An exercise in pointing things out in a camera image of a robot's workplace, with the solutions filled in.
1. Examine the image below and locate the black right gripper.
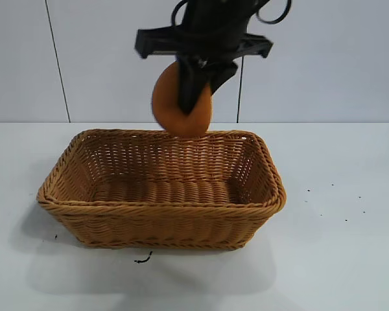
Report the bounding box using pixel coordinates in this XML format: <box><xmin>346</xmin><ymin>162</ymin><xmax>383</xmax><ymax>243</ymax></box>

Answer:
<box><xmin>135</xmin><ymin>0</ymin><xmax>275</xmax><ymax>115</ymax></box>

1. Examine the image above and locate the orange swirl bread toy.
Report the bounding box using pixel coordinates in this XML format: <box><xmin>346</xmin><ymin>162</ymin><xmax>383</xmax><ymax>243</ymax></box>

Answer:
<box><xmin>151</xmin><ymin>61</ymin><xmax>212</xmax><ymax>137</ymax></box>

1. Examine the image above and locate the brown woven wicker basket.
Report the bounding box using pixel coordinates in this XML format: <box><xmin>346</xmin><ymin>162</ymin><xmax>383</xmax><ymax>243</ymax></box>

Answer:
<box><xmin>36</xmin><ymin>128</ymin><xmax>288</xmax><ymax>252</ymax></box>

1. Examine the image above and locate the black cable loop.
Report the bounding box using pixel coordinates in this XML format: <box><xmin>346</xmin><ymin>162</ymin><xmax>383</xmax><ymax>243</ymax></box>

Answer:
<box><xmin>171</xmin><ymin>0</ymin><xmax>189</xmax><ymax>25</ymax></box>
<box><xmin>255</xmin><ymin>0</ymin><xmax>294</xmax><ymax>24</ymax></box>

